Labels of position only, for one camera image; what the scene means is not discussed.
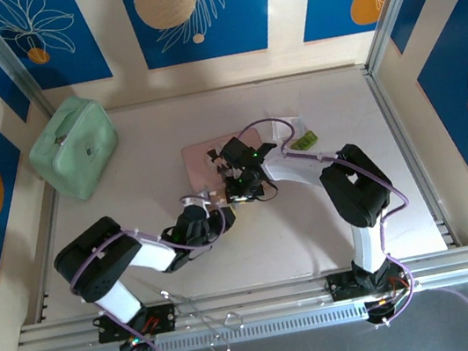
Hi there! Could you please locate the pink wedding print tin box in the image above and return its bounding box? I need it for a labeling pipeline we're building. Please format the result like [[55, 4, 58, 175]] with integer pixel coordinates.
[[179, 128, 274, 202]]

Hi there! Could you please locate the white plastic bag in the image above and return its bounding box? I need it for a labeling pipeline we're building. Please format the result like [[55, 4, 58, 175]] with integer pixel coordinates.
[[266, 112, 307, 145]]

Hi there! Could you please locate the small green plastic object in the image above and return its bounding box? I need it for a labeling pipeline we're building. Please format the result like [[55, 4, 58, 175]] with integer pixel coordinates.
[[288, 128, 321, 153]]

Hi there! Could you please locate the black controller box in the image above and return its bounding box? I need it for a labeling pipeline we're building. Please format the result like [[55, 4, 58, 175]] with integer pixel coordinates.
[[363, 292, 411, 321], [117, 333, 157, 351]]

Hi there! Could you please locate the mint green fabric pouch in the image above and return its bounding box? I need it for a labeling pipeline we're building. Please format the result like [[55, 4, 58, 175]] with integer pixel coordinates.
[[20, 90, 128, 209]]

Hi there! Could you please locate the wide aluminium frame rail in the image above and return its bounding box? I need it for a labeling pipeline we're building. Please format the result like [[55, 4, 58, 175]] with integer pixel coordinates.
[[8, 245, 468, 351]]

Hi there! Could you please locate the bent metal wire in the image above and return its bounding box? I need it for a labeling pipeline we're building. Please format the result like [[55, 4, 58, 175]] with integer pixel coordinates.
[[158, 278, 248, 351]]

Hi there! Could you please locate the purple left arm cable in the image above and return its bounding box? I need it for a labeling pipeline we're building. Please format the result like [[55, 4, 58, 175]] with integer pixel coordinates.
[[57, 186, 259, 351]]

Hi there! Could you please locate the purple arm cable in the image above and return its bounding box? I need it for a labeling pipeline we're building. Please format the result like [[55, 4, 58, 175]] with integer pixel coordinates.
[[57, 186, 259, 351], [234, 98, 428, 346]]

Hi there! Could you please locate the slotted grey cable duct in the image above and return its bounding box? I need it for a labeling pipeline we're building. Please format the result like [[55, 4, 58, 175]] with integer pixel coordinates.
[[45, 299, 372, 351]]

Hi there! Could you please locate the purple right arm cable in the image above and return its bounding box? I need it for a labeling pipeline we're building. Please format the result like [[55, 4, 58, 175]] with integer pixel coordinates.
[[234, 98, 428, 346]]

